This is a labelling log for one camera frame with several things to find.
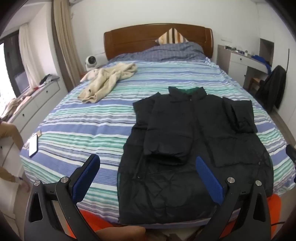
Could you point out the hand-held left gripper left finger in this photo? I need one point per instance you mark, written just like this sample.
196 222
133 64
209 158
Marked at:
85 178

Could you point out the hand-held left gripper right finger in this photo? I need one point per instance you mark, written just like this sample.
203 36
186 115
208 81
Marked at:
209 183

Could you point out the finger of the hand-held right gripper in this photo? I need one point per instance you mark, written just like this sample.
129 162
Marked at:
291 153

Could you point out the black puffer jacket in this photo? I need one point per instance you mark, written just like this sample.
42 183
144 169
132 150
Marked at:
185 129

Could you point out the beige clothes pile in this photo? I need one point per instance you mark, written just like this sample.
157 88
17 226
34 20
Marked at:
12 107

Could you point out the dark clothes pile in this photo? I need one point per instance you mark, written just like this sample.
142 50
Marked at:
47 79

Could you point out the orange fleece cloth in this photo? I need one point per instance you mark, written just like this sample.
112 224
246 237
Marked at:
92 220

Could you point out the bed with striped sheet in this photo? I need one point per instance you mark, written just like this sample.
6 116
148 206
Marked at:
92 120

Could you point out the smartphone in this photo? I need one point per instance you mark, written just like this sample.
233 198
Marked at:
33 146

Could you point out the small tan card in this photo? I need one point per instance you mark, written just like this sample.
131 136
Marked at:
38 133

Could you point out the wooden chair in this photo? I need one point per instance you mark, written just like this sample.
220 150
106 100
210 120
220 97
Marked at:
255 82

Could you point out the blue cloth item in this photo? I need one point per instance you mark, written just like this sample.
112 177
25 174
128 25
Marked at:
266 64

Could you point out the white dresser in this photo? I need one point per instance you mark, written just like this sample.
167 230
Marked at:
41 97

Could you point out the beige fleece garment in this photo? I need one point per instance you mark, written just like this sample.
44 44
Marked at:
106 81

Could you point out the white desk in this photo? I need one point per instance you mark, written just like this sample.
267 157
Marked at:
240 60

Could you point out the white round fan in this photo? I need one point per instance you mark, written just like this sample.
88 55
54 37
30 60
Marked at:
91 62

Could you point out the row of small bottles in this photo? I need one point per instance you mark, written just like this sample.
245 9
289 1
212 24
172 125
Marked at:
235 49

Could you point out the beige curtain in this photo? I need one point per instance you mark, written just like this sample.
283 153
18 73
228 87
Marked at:
67 46

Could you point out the window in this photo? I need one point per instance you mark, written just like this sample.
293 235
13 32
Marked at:
13 64

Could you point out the white sheer curtain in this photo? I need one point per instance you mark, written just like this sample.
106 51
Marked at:
27 55

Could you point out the blue checked duvet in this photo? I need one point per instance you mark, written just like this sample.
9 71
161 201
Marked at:
161 53

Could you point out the wooden headboard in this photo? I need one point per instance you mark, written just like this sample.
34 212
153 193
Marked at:
129 39

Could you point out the brown striped pillow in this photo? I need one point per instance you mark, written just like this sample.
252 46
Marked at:
172 36

